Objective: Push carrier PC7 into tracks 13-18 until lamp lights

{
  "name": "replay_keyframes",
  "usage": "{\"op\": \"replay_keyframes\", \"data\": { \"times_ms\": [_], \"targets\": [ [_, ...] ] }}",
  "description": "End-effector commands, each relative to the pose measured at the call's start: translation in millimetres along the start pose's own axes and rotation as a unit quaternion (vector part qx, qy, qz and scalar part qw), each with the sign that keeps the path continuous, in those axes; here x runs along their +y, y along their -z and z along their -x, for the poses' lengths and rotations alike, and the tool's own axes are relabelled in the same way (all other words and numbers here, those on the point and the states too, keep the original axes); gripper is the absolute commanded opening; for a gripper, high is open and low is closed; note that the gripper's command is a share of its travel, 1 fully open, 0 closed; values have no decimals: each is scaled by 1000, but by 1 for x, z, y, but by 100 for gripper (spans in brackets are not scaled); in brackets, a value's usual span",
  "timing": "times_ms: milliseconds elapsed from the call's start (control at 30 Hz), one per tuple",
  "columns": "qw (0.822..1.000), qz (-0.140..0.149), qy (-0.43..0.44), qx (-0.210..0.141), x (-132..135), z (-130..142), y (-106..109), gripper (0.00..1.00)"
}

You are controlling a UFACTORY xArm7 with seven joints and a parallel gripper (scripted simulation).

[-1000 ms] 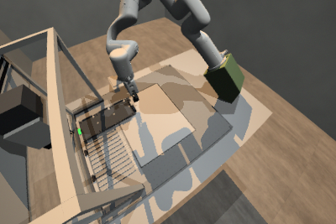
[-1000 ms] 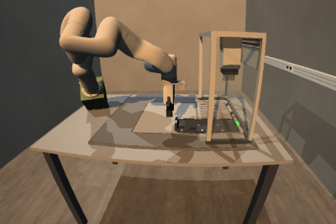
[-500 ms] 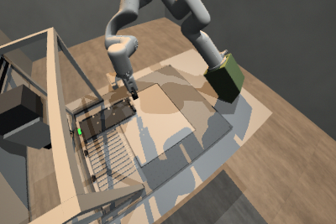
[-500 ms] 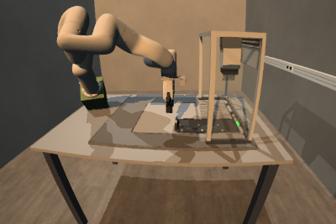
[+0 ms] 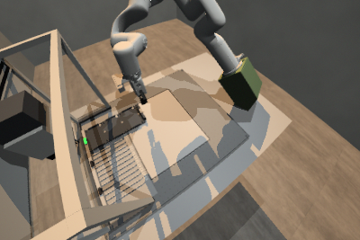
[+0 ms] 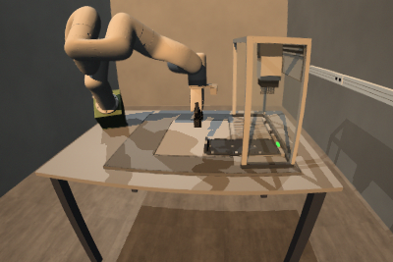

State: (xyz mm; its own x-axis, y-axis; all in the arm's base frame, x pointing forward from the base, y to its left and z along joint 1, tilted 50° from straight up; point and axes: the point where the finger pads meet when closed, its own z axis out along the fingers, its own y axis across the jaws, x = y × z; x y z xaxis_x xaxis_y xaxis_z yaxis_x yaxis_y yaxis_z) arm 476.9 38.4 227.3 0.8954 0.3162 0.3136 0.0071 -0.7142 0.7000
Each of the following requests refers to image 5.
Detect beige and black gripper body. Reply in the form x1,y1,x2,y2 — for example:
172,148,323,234
130,75,147,97

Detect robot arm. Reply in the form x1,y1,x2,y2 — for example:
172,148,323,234
110,0,244,93

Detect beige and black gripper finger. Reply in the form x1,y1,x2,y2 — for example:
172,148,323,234
139,90,148,105

